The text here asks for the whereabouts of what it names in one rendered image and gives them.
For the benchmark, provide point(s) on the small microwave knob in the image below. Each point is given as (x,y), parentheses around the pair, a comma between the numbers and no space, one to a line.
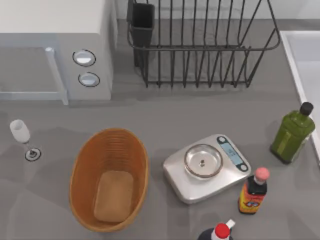
(88,79)

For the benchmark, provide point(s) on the pale microwave oven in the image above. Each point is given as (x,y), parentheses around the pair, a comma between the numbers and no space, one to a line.
(50,20)

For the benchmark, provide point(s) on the brown wicker basket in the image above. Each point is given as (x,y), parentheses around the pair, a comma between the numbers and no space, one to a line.
(85,160)

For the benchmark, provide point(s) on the silver kitchen scale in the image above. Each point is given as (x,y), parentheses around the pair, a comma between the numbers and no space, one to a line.
(195,187)

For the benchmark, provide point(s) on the microwave door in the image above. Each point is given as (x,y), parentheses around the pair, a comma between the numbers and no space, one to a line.
(22,70)

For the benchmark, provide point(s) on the clear wine glass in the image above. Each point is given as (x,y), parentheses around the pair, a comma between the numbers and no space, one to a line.
(20,135)

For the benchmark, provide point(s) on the dark bottle with pink cap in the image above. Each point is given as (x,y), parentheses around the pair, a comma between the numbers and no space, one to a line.
(253,192)

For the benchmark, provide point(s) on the green bottle with black cap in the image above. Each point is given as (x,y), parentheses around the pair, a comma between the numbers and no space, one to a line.
(291,135)

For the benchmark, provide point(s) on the black cutlery holder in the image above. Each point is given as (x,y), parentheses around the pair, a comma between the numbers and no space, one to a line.
(141,25)

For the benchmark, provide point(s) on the dark bottle with red cap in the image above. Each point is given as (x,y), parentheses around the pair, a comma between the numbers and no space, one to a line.
(220,231)

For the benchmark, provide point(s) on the large microwave knob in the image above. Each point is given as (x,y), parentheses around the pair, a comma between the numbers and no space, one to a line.
(84,58)

